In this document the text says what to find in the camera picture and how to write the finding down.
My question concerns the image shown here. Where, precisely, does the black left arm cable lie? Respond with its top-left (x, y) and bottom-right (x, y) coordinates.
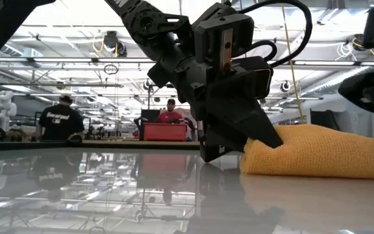
top-left (238, 0), bottom-right (314, 70)

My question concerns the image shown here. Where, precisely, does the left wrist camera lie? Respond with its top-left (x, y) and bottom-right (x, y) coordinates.
top-left (234, 56), bottom-right (275, 101)

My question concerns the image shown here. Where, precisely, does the red plastic bin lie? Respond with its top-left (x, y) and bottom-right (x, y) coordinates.
top-left (142, 122), bottom-right (188, 142)

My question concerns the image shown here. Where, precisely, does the black ceiling cable reel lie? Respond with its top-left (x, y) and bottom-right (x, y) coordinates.
top-left (103, 30), bottom-right (128, 58)

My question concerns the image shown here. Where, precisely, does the person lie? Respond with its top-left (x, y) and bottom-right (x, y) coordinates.
top-left (36, 94), bottom-right (86, 142)
top-left (156, 97), bottom-right (188, 125)

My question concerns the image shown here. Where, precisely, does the yellow hanging cable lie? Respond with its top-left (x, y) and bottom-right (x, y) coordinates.
top-left (280, 4), bottom-right (305, 125)

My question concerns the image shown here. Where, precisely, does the orange microfiber towel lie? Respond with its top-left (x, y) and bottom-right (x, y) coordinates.
top-left (238, 123), bottom-right (374, 181)

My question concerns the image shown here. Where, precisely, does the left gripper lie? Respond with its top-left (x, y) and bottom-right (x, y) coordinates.
top-left (192, 2), bottom-right (284, 151)

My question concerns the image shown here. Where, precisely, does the black cable loop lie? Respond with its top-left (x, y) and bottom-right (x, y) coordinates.
top-left (103, 63), bottom-right (119, 75)

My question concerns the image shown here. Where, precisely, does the black table frame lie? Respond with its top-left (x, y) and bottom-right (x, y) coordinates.
top-left (0, 139), bottom-right (201, 153)

